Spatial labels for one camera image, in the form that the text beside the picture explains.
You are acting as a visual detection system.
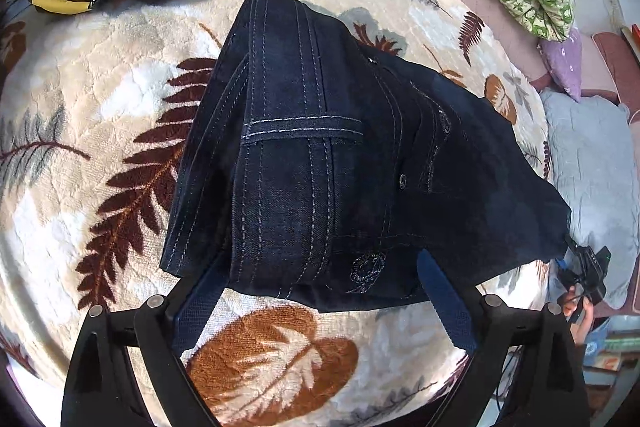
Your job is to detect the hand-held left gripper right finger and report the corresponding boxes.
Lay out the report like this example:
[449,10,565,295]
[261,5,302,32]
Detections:
[416,251,592,427]

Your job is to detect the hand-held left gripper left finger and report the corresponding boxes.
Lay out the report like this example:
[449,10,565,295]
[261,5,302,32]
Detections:
[60,256,232,427]

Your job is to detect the dark denim pants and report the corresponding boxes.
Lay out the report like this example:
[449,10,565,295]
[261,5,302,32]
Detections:
[159,0,572,314]

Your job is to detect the person's right hand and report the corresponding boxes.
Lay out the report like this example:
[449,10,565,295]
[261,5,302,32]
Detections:
[562,287,598,348]

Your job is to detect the stack of books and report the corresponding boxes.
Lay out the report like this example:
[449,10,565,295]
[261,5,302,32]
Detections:
[585,329,635,408]

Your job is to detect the grey pillow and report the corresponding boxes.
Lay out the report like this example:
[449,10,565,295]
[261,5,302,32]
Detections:
[540,89,636,310]

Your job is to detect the purple pillow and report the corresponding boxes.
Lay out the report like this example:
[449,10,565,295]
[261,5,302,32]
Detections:
[540,29,584,102]

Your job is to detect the leaf-printed plush blanket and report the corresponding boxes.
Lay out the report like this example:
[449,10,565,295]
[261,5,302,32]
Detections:
[0,0,556,427]

